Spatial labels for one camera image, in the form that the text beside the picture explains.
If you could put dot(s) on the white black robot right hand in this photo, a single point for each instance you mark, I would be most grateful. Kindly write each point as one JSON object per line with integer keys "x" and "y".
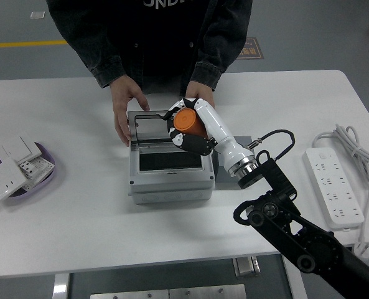
{"x": 216, "y": 127}

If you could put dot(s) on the grey metal base plate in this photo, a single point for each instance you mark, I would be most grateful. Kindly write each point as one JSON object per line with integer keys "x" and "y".
{"x": 168, "y": 292}

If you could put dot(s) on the yellow floor line tape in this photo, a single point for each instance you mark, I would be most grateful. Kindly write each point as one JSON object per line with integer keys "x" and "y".
{"x": 22, "y": 44}

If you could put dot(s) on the person's right forearm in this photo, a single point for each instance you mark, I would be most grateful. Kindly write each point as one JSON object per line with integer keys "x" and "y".
{"x": 104, "y": 65}

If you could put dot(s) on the orange cylinder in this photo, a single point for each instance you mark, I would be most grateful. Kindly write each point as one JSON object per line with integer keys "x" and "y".
{"x": 185, "y": 120}

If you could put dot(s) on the person's left hand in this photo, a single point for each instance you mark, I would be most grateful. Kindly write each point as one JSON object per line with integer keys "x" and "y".
{"x": 196, "y": 92}

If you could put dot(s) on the small silver floor plate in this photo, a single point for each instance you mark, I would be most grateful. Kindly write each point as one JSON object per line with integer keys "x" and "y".
{"x": 37, "y": 15}

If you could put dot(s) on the white perforated plate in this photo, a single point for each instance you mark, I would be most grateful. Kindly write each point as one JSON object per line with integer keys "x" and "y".
{"x": 42, "y": 166}

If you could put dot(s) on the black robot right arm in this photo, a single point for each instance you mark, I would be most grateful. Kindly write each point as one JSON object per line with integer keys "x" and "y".
{"x": 296, "y": 230}

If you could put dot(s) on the white power strip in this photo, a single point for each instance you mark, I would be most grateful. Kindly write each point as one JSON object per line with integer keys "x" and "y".
{"x": 333, "y": 187}

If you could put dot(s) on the grey cube with round hole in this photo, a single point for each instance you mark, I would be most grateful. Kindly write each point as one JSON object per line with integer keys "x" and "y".
{"x": 223, "y": 182}

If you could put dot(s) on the metal table bracket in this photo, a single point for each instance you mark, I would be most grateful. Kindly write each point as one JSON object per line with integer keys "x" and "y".
{"x": 245, "y": 266}

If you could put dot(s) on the white wall socket panel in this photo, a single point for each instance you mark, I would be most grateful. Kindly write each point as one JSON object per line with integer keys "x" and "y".
{"x": 2, "y": 183}

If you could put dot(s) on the small white socket insert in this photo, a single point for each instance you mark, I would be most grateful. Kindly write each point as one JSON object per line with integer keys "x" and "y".
{"x": 27, "y": 168}

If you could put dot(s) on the white wall switch panel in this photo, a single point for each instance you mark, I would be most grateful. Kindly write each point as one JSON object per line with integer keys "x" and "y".
{"x": 19, "y": 148}

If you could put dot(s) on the person's left forearm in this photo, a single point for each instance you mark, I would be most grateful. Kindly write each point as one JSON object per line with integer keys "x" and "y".
{"x": 212, "y": 65}

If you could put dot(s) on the person's torso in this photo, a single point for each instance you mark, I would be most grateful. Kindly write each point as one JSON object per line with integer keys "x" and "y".
{"x": 159, "y": 37}

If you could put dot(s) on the brown floor sign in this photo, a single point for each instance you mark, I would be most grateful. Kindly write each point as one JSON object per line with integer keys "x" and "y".
{"x": 254, "y": 50}

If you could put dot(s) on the purple tray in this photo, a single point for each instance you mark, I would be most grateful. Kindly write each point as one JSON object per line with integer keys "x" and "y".
{"x": 35, "y": 190}

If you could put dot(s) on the transparent hinged box lid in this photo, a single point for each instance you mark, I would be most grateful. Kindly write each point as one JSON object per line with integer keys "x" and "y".
{"x": 150, "y": 127}

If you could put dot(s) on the grey plastic junction box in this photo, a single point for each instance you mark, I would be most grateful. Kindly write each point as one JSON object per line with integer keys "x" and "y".
{"x": 168, "y": 187}

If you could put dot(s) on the white table leg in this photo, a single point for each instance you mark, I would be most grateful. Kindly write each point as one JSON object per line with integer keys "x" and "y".
{"x": 60, "y": 286}
{"x": 291, "y": 280}

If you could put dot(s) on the person's right hand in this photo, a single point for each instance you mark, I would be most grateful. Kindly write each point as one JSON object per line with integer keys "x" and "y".
{"x": 125, "y": 99}

